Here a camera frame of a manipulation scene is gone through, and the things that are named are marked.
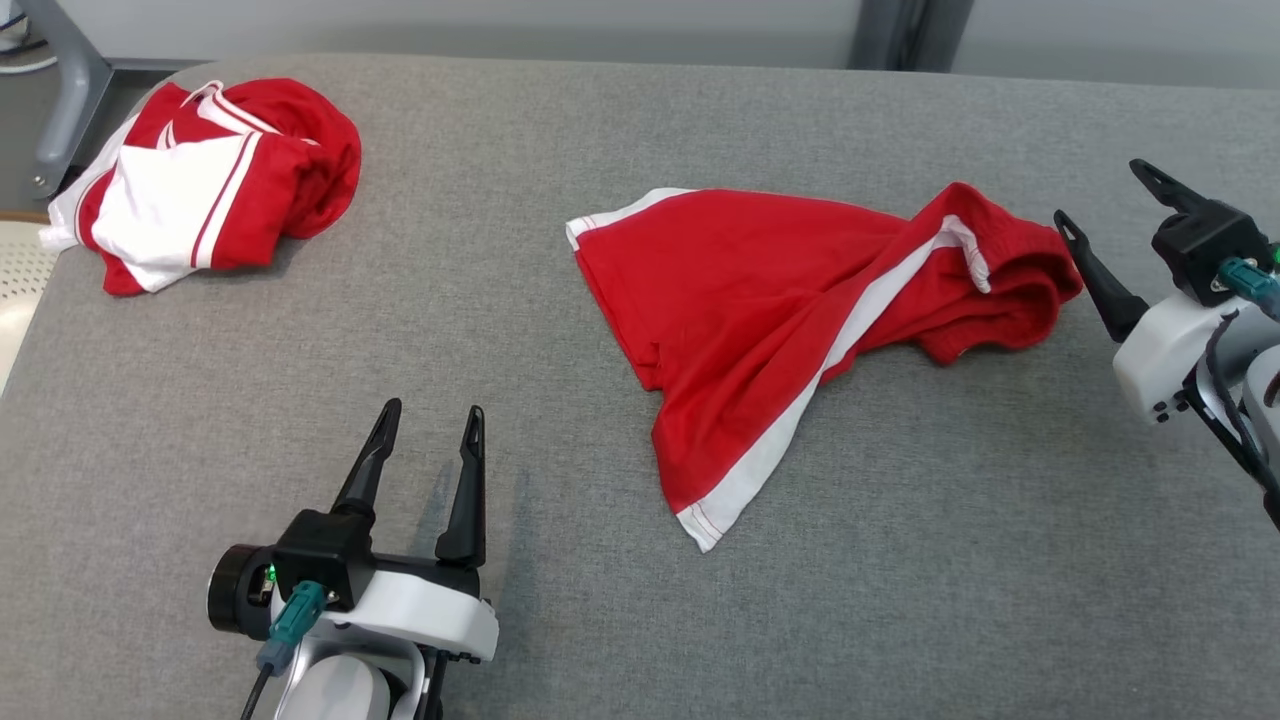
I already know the red shorts white trim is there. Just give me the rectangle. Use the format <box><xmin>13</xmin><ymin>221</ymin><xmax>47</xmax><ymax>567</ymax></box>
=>
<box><xmin>565</xmin><ymin>182</ymin><xmax>1084</xmax><ymax>554</ymax></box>

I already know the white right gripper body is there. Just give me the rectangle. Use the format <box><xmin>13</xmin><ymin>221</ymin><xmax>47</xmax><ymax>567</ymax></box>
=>
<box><xmin>1112</xmin><ymin>290</ymin><xmax>1251</xmax><ymax>426</ymax></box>

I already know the grey metal partition post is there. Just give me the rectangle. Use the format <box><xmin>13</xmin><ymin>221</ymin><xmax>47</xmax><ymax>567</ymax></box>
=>
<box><xmin>848</xmin><ymin>0</ymin><xmax>976</xmax><ymax>71</ymax></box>

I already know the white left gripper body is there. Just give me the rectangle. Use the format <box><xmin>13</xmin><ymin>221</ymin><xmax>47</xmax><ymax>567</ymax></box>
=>
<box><xmin>208</xmin><ymin>544</ymin><xmax>499</xmax><ymax>663</ymax></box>

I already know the red white t-shirt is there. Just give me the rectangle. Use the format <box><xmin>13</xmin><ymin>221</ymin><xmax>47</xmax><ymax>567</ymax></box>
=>
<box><xmin>38</xmin><ymin>77</ymin><xmax>362</xmax><ymax>297</ymax></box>

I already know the cream perforated panel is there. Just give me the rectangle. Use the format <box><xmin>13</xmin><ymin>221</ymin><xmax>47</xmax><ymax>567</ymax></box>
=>
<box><xmin>0</xmin><ymin>222</ymin><xmax>61</xmax><ymax>396</ymax></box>

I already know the black cable teal connector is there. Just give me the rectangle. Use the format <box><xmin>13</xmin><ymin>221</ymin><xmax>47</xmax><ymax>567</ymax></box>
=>
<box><xmin>238</xmin><ymin>580</ymin><xmax>329</xmax><ymax>720</ymax></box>
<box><xmin>1218</xmin><ymin>257</ymin><xmax>1280</xmax><ymax>323</ymax></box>

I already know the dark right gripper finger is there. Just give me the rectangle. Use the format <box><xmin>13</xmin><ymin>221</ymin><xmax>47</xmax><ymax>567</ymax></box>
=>
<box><xmin>1130</xmin><ymin>159</ymin><xmax>1211</xmax><ymax>216</ymax></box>
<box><xmin>1053</xmin><ymin>210</ymin><xmax>1151</xmax><ymax>344</ymax></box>

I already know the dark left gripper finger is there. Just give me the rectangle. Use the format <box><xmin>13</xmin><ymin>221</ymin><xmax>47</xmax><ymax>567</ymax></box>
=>
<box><xmin>330</xmin><ymin>398</ymin><xmax>403</xmax><ymax>516</ymax></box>
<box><xmin>435</xmin><ymin>405</ymin><xmax>487</xmax><ymax>569</ymax></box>

